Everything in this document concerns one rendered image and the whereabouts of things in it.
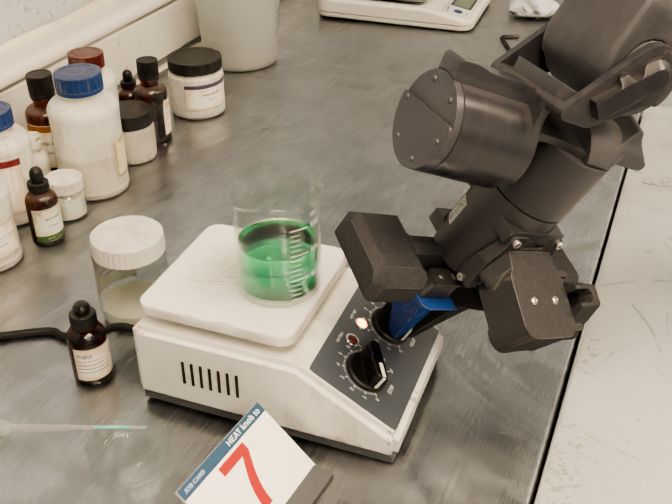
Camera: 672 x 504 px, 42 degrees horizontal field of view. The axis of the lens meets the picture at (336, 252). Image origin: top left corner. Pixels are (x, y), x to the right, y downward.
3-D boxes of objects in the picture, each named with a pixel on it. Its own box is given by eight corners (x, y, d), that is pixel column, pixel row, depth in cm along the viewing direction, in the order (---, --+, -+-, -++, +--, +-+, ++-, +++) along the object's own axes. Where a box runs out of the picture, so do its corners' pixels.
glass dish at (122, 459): (94, 499, 57) (89, 476, 56) (85, 442, 61) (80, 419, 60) (177, 478, 59) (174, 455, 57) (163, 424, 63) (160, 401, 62)
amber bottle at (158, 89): (146, 147, 101) (136, 67, 96) (134, 135, 104) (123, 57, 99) (177, 139, 103) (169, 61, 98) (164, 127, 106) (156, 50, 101)
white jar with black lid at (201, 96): (161, 109, 111) (155, 54, 107) (205, 95, 114) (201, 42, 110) (192, 125, 106) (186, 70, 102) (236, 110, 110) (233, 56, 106)
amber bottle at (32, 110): (36, 160, 98) (17, 67, 92) (76, 155, 99) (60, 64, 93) (35, 177, 95) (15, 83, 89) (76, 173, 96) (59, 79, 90)
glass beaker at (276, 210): (284, 255, 67) (281, 155, 62) (342, 290, 63) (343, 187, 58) (210, 291, 62) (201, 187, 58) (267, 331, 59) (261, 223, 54)
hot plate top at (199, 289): (351, 258, 67) (351, 249, 67) (291, 351, 58) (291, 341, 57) (212, 230, 70) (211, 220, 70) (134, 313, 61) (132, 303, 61)
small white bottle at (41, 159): (60, 188, 93) (49, 131, 89) (44, 199, 91) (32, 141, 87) (40, 184, 94) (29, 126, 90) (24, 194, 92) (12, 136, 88)
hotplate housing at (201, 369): (442, 356, 70) (450, 273, 65) (395, 471, 59) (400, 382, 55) (196, 298, 76) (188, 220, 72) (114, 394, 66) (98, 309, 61)
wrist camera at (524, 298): (495, 221, 53) (552, 308, 49) (572, 225, 57) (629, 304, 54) (442, 284, 56) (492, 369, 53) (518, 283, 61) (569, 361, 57)
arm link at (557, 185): (633, 96, 54) (523, 57, 50) (675, 159, 51) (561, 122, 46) (563, 172, 59) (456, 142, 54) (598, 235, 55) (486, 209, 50)
